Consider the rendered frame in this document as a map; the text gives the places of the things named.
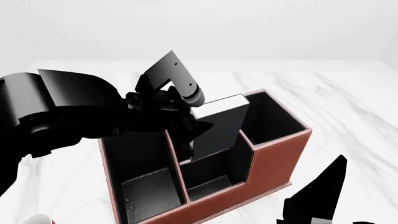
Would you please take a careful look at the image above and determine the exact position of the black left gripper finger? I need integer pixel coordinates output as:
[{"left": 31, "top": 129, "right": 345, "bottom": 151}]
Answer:
[
  {"left": 183, "top": 139, "right": 197, "bottom": 161},
  {"left": 185, "top": 119, "right": 216, "bottom": 142}
]

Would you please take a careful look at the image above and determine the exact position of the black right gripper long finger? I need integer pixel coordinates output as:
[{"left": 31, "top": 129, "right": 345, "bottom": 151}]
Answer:
[{"left": 275, "top": 154, "right": 348, "bottom": 224}]

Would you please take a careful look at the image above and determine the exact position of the black rectangular box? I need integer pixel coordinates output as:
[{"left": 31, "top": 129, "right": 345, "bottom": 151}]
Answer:
[{"left": 188, "top": 93, "right": 250, "bottom": 162}]

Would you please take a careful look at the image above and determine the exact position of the red-brown leather desk caddy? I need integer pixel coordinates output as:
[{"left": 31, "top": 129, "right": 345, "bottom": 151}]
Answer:
[{"left": 98, "top": 88, "right": 313, "bottom": 224}]

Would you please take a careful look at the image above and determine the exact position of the white cup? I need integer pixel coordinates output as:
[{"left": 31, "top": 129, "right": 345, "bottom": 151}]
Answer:
[{"left": 21, "top": 213, "right": 53, "bottom": 224}]

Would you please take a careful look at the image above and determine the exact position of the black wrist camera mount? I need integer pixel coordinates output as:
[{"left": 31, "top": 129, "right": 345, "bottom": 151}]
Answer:
[{"left": 134, "top": 49, "right": 206, "bottom": 108}]

